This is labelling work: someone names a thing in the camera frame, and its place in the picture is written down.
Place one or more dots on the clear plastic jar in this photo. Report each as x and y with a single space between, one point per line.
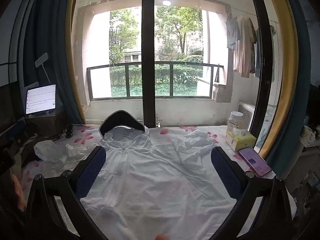
235 121

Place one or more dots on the white air conditioner unit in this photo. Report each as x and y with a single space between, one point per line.
246 113

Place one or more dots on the hanging blue shirt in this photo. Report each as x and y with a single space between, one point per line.
233 33

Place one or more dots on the yellow tissue box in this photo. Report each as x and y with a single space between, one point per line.
240 140

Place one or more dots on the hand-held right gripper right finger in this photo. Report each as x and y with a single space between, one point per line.
225 172

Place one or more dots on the brown cardboard box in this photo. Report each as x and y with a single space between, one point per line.
47 126

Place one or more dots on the smartphone with purple screen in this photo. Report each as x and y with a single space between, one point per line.
255 161

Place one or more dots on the black window post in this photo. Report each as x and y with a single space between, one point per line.
148 55

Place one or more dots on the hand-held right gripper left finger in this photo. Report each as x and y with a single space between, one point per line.
91 172

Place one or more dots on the floral bed sheet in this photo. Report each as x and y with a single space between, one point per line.
85 137

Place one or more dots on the hanging beige garment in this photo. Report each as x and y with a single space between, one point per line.
245 50

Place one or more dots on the yellow curtain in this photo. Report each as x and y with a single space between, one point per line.
288 80
71 55

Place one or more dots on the white desk lamp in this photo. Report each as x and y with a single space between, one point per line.
41 60

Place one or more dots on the white mug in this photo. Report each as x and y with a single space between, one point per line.
307 132

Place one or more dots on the teal curtain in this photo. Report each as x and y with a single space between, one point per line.
303 55
55 55

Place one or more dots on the person's left hand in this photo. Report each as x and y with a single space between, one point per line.
18 192

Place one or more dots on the white hooded jacket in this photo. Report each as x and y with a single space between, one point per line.
155 180

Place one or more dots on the black sliding door frame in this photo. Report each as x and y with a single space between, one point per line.
262 80

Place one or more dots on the pile of dark clothes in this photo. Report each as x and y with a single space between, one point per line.
15 152

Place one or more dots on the balcony cardboard box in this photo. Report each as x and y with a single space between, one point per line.
221 93

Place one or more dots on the round ceiling light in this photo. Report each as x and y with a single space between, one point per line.
166 2

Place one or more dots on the person's right hand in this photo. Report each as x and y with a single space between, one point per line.
162 237

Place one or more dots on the balcony railing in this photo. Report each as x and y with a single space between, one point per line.
172 66

